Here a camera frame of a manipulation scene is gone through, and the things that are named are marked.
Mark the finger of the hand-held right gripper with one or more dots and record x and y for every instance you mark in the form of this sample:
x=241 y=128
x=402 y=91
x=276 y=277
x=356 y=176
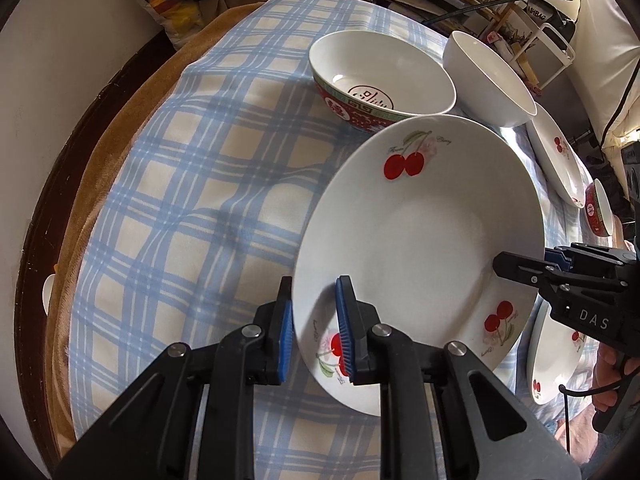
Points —
x=520 y=267
x=557 y=257

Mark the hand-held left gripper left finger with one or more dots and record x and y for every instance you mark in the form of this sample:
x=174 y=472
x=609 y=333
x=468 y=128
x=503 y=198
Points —
x=285 y=340

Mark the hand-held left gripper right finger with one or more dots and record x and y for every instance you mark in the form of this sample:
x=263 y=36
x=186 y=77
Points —
x=344 y=330

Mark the white cherry print plate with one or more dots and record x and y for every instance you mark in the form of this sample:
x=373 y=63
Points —
x=550 y=150
x=550 y=360
x=425 y=240

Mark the plain white bowl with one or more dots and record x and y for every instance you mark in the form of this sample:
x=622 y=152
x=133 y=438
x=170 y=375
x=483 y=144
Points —
x=480 y=70

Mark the large red patterned bowl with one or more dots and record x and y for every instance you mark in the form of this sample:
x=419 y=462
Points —
x=380 y=67

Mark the person's right forearm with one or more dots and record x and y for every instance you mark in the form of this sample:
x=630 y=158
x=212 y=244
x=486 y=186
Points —
x=580 y=435

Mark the person's right hand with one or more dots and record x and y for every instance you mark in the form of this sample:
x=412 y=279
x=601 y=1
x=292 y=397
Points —
x=605 y=375

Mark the small red patterned bowl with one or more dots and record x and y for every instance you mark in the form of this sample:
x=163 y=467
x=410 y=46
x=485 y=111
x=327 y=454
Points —
x=595 y=210

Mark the blue plaid cloth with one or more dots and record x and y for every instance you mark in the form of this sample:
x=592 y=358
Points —
x=175 y=185

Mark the cream office chair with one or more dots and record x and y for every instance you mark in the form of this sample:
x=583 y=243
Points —
x=615 y=60

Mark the white rolling cart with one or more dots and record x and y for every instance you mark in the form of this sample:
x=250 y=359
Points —
x=564 y=40

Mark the dark green pole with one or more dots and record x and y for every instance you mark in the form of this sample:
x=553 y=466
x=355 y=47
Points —
x=500 y=4

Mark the clear plastic bag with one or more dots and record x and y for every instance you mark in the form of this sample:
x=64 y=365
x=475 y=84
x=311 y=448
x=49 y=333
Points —
x=175 y=15

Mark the dark wooden bed frame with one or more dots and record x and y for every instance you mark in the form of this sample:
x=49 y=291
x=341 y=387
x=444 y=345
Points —
x=55 y=170

